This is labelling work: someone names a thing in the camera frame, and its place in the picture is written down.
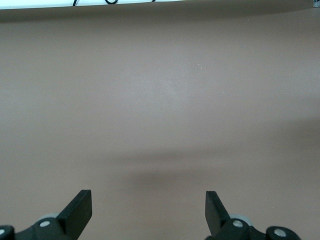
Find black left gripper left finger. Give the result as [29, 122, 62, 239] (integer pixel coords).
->
[0, 189, 93, 240]

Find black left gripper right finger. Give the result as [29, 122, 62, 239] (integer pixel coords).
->
[204, 190, 301, 240]

